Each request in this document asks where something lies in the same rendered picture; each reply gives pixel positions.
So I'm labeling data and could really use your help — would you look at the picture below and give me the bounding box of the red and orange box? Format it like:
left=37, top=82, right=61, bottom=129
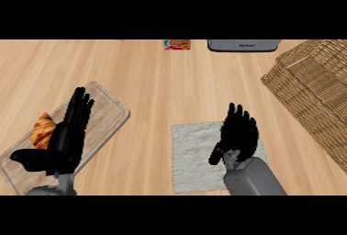
left=163, top=39, right=192, bottom=50

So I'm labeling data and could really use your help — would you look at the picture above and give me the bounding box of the pale wooden cutting board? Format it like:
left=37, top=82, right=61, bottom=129
left=0, top=81, right=132, bottom=196

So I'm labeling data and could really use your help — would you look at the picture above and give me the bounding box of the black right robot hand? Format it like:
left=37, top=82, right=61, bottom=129
left=207, top=102, right=260, bottom=166

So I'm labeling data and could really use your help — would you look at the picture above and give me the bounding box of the brown wicker basket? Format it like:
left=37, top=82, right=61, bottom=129
left=260, top=39, right=347, bottom=174

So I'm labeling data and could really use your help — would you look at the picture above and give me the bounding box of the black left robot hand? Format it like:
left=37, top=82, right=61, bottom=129
left=9, top=86, right=96, bottom=176

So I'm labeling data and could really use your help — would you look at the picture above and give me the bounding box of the white textured placemat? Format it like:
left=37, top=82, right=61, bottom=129
left=170, top=120, right=269, bottom=195

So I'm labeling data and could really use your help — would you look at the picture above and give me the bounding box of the golden brown croissant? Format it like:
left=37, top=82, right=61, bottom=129
left=30, top=111, right=58, bottom=151

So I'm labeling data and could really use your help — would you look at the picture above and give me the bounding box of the dark grey appliance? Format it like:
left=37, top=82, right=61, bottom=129
left=207, top=39, right=284, bottom=53

